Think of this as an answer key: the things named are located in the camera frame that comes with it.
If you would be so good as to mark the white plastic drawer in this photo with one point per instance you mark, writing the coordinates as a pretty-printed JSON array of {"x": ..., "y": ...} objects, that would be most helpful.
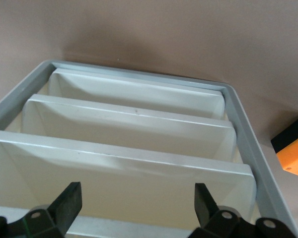
[
  {"x": 139, "y": 96},
  {"x": 126, "y": 178},
  {"x": 129, "y": 228},
  {"x": 129, "y": 134}
]

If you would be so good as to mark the white drawer cabinet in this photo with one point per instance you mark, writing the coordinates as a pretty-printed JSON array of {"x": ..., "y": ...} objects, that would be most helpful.
[{"x": 254, "y": 148}]

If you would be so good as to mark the orange button enclosure box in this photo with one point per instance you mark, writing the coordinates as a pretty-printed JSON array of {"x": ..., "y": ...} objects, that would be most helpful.
[{"x": 295, "y": 156}]

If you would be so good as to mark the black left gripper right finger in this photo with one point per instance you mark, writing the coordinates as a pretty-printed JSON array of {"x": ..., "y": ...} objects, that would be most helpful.
[{"x": 203, "y": 205}]

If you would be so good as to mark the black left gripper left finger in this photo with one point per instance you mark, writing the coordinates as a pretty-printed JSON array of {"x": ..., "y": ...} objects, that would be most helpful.
[{"x": 69, "y": 205}]

